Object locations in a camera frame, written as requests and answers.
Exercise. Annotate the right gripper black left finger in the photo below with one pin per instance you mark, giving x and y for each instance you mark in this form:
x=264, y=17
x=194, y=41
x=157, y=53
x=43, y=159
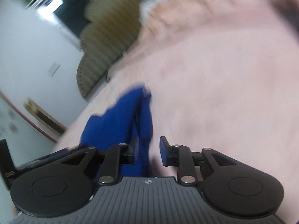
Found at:
x=112, y=159

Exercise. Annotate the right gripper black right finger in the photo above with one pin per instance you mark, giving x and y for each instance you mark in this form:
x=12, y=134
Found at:
x=183, y=159

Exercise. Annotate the blue knit sweater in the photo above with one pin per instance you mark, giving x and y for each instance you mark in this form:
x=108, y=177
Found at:
x=129, y=117

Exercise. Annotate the white wardrobe door with flowers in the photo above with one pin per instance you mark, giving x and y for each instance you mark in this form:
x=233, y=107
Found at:
x=26, y=141

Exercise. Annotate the gold tower fan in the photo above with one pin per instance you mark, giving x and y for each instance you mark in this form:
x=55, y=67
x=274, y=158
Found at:
x=43, y=117

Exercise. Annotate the pink floral bed sheet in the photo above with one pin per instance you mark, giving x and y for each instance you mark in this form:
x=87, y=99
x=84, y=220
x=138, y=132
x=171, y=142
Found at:
x=223, y=74

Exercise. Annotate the olive green padded headboard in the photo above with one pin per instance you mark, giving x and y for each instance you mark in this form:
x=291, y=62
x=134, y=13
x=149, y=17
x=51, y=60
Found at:
x=113, y=27

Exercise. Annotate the white crumpled cloth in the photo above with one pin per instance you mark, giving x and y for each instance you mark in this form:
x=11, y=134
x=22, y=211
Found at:
x=145, y=8

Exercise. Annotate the white wall socket panel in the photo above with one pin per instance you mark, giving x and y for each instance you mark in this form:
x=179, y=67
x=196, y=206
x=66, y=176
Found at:
x=53, y=69

